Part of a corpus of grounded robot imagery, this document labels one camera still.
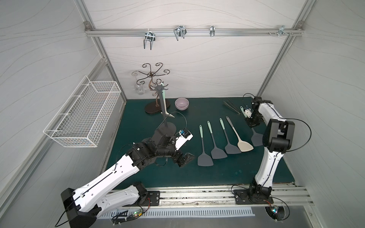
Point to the green circuit board with wires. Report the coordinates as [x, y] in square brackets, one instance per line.
[125, 216]

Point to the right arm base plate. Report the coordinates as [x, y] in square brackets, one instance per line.
[244, 197]

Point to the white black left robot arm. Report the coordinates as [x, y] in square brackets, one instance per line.
[87, 203]

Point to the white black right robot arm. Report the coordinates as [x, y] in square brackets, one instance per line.
[277, 140]

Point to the lilac bowl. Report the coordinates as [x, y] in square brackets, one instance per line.
[182, 103]

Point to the metal rail hook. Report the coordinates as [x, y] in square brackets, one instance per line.
[212, 31]
[180, 32]
[149, 38]
[281, 32]

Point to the mint cream utensil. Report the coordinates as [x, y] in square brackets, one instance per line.
[168, 115]

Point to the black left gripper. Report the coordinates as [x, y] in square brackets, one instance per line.
[182, 158]

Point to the white wire basket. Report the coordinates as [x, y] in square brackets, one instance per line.
[81, 120]

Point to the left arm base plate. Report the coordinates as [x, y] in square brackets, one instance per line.
[151, 198]

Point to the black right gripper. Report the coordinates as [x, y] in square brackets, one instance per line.
[252, 119]

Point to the grey cream handled spoon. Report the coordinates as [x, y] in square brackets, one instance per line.
[242, 145]

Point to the copper swirl glass holder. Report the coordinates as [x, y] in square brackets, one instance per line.
[154, 107]

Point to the mint grey pointed spatula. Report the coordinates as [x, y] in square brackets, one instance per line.
[256, 137]

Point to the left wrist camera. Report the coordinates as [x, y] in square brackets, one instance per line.
[183, 137]

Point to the aluminium wall rail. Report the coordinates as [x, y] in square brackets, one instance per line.
[191, 32]

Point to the clear wine glass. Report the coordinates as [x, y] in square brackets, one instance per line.
[139, 86]

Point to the grey utensil rack stand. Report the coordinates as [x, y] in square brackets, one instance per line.
[165, 127]

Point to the metal kitchen tongs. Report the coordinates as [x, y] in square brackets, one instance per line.
[231, 105]

